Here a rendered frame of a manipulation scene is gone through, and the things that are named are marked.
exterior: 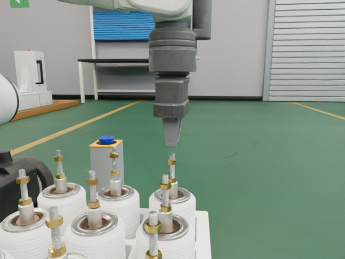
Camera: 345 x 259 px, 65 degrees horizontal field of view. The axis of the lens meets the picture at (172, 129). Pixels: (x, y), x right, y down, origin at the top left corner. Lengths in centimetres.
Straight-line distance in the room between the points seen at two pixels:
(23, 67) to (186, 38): 375
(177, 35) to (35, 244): 41
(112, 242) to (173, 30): 36
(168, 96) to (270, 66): 500
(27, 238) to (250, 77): 516
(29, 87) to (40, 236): 366
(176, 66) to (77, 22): 557
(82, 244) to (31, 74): 375
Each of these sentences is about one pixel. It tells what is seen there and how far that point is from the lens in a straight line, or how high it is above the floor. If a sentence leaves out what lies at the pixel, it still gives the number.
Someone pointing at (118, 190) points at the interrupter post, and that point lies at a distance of 58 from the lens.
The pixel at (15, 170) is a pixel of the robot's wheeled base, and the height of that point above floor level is 19.
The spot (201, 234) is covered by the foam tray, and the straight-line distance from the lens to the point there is 58.
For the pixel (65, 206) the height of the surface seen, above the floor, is 24.
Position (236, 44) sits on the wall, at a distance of 544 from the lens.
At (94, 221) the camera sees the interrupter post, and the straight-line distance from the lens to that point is 48.
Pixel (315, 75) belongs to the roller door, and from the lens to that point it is 564.
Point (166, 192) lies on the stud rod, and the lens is 43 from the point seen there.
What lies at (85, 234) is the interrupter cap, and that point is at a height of 25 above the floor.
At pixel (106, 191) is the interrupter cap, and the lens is 60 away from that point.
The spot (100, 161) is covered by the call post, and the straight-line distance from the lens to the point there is 73.
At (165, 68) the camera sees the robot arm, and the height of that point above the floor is 50.
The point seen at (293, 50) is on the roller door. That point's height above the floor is 92.
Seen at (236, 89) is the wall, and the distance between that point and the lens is 542.
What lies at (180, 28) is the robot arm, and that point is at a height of 57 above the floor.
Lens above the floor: 49
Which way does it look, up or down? 11 degrees down
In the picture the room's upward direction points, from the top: straight up
